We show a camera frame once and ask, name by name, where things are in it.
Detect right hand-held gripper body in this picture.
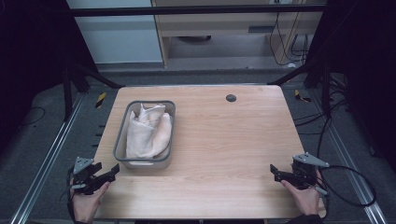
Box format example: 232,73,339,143
290,151,331,190

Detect person's left hand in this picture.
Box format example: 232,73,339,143
69,178,112,224

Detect black hanging cables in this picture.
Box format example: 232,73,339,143
268,11,311,67

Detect black floor cable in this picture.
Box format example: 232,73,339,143
18,106,47,128
293,90,349,158

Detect aluminium floor rail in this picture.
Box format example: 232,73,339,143
309,88,390,224
8,92,86,224

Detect black horizontal frame bar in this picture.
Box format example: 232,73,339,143
65,4,327,18

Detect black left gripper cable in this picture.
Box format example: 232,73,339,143
65,166,77,222

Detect black metal stand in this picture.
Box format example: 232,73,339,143
61,61,126,123
266,61,333,119

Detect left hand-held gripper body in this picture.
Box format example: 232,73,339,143
72,156,104,196

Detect grey plastic basket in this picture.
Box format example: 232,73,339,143
112,100,177,171

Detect white cabinet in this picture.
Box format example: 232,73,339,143
65,0,163,65

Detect light wooden desk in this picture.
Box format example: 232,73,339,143
150,0,328,67

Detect person's right hand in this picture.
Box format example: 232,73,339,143
279,169,323,217

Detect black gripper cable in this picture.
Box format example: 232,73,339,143
65,166,77,222
315,164,377,208

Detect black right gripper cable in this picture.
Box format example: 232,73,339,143
315,164,377,208

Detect yellow black tape strip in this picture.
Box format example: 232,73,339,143
293,89,312,104
94,91,107,109

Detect cream crumpled cloth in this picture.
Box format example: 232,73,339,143
125,103,173,160

